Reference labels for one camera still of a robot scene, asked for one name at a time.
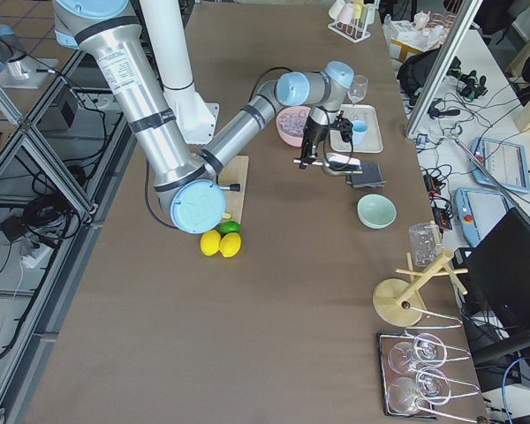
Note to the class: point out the lower lying wine glass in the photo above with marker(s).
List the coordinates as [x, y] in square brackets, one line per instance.
[425, 391]

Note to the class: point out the lower blue teach pendant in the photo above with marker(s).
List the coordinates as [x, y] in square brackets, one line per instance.
[479, 210]

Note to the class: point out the white cup rack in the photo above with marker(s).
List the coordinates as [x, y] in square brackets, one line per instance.
[364, 16]

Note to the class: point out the blue cup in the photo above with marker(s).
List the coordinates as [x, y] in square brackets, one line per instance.
[359, 131]

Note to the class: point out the green lime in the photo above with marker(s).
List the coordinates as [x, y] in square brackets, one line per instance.
[229, 227]

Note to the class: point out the pile of clear ice cubes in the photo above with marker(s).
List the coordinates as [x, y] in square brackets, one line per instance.
[291, 121]

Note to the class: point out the black monitor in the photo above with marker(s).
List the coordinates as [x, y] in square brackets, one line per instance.
[499, 269]

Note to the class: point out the glass mug on tree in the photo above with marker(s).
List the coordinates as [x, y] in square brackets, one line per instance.
[426, 243]

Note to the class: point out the white column with base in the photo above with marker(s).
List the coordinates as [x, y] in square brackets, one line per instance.
[196, 118]

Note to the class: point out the standing wine glass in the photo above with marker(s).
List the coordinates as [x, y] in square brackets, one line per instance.
[358, 89]

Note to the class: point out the green bowl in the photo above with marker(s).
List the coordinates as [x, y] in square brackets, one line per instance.
[376, 211]

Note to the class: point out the pink bowl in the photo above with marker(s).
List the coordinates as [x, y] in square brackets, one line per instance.
[292, 141]

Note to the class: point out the pink cup on rack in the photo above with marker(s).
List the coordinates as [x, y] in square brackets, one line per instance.
[344, 13]

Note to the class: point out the wooden cutting board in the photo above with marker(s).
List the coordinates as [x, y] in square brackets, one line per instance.
[233, 178]

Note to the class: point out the right yellow lemon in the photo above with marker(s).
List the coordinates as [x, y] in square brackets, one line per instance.
[230, 244]

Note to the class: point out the cream serving tray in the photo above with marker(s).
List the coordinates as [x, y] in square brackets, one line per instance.
[372, 142]

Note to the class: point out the aluminium frame post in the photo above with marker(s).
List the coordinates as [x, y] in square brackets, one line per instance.
[448, 51]

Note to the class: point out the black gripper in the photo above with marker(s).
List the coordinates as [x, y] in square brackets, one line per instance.
[313, 133]

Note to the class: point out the yellow lemon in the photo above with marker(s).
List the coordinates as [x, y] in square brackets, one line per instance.
[210, 242]
[230, 244]

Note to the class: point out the upper blue teach pendant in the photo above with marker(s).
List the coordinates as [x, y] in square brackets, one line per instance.
[505, 162]

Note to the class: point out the blue teach pendant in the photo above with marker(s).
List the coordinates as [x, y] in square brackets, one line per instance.
[479, 210]
[505, 162]

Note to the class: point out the lying wine glass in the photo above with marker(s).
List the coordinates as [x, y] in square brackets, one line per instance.
[412, 353]
[425, 391]

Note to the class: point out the black backpack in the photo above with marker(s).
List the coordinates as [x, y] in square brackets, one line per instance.
[413, 73]

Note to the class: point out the upper lying wine glass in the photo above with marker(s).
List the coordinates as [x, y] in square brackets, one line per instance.
[412, 353]

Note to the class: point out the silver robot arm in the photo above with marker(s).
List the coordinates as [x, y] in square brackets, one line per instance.
[142, 55]

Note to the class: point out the metal ice scoop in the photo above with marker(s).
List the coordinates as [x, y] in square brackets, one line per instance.
[336, 164]

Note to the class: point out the dark grey folded cloth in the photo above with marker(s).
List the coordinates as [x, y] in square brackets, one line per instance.
[370, 177]

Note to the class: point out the wooden mug tree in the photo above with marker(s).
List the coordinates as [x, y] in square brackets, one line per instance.
[399, 303]

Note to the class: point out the black tray with glasses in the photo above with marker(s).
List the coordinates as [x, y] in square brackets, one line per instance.
[385, 342]

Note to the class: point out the left yellow lemon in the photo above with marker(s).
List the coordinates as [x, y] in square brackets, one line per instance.
[210, 242]

